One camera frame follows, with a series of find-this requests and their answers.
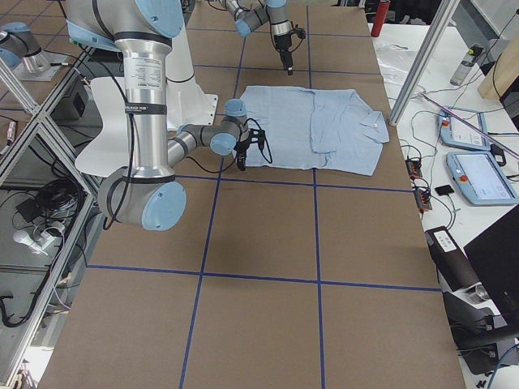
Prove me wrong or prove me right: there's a small black device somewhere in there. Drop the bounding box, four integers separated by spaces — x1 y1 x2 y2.
435 185 454 197

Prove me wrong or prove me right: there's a white power strip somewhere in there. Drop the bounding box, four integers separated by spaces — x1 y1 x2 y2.
13 227 64 256

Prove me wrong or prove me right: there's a wooden board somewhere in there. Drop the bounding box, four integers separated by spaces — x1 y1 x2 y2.
478 35 518 100

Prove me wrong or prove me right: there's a red circuit board lower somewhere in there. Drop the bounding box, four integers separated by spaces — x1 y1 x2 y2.
413 187 432 214

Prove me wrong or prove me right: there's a clear water bottle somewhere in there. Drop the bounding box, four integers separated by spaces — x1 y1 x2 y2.
450 44 484 86

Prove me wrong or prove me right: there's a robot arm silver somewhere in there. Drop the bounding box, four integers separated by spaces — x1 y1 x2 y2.
207 0 307 76
66 1 262 231

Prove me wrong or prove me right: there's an upper teach pendant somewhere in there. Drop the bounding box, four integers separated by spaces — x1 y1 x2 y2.
438 106 491 152

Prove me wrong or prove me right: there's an aluminium frame post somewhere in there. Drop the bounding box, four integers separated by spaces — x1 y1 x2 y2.
388 0 460 126

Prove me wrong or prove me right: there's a red circuit board upper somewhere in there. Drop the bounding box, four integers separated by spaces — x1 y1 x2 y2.
405 158 422 179

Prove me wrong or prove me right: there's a red bottle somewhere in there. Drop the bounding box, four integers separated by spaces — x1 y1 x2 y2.
371 0 391 37

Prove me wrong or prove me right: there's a white plastic chair seat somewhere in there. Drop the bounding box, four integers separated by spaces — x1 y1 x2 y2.
75 77 129 177

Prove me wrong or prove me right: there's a red circuit board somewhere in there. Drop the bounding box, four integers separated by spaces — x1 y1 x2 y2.
405 158 422 179
413 187 432 214

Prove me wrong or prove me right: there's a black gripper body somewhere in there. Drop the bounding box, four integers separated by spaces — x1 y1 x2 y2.
272 24 306 67
234 129 266 156

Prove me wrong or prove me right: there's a light blue button-up shirt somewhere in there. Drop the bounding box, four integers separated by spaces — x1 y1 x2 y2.
241 86 389 176

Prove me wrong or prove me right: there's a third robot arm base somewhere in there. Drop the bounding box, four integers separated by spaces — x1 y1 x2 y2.
1 22 57 81

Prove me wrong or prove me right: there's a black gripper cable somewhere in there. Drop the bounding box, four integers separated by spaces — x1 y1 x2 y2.
184 118 273 175

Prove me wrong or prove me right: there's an aluminium frame rail left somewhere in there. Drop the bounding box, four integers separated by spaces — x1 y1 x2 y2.
1 59 101 388

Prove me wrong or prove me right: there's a white camera pole base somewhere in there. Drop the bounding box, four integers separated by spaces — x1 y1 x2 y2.
165 9 218 130

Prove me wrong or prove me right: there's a black monitor stand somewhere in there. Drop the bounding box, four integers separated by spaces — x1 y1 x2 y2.
443 292 518 374

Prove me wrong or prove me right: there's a teach pendant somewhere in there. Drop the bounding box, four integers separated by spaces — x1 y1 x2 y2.
445 151 518 206
438 106 491 152

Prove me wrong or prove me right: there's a lower teach pendant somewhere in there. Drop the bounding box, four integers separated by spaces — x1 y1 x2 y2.
445 151 518 206

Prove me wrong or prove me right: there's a black monitor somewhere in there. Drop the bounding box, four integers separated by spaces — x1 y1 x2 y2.
464 207 519 324

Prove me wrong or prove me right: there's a black labelled box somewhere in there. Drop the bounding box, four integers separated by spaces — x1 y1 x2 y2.
424 226 479 291

